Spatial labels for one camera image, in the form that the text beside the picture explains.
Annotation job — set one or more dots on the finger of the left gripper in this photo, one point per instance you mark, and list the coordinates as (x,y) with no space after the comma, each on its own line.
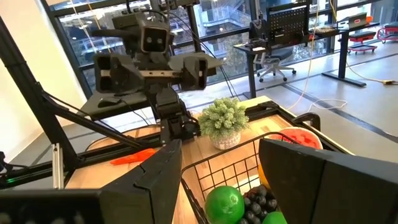
(119,74)
(194,74)

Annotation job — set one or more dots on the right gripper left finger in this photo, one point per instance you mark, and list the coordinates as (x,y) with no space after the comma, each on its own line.
(124,202)

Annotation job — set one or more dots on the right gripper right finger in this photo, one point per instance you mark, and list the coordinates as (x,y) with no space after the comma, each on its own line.
(326,193)

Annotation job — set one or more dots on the green plastic lime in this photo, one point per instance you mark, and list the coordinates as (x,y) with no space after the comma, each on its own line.
(224,205)
(273,219)

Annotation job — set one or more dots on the red watermelon slice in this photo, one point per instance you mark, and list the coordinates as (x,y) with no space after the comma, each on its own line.
(298,137)

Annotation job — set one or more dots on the orange plastic mango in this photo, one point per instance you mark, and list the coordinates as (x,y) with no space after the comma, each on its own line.
(263,177)

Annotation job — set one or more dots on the black grape bunch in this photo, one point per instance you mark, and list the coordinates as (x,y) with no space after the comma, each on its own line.
(258,203)

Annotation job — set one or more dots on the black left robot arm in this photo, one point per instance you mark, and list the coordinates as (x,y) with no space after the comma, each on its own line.
(174,109)

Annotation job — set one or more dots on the black computer mouse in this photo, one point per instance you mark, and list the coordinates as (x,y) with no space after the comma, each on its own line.
(109,102)

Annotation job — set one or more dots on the grey desk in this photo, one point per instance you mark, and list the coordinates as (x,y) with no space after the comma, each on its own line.
(130,104)

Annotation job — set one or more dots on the red chili pepper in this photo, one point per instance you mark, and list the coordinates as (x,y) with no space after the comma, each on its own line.
(133,157)

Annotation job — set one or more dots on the green potted artificial plant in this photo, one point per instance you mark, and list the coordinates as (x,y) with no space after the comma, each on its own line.
(222,118)

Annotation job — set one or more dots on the black bag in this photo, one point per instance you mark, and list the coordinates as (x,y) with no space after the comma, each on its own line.
(257,29)

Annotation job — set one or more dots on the white and black office chair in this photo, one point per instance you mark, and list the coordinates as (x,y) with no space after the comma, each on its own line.
(280,54)

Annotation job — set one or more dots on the black pegboard panel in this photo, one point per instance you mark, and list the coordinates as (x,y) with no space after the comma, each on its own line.
(287,25)

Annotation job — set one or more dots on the black office desk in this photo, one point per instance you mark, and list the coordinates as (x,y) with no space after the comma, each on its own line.
(343,56)

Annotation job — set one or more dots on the red-framed rolling stool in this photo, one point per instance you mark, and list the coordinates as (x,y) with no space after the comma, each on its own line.
(362,35)
(388,31)

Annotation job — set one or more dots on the grey laptop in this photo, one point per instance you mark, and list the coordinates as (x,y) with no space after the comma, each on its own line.
(357,21)

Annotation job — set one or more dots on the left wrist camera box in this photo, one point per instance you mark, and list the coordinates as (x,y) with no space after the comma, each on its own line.
(154,39)

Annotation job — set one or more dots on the black curved frame hook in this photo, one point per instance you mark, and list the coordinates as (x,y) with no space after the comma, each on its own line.
(315,119)

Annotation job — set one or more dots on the silver aluminium bracket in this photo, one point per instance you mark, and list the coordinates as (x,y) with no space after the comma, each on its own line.
(57,165)

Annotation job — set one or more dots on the black metal rig frame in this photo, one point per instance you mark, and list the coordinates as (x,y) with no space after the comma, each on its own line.
(31,93)

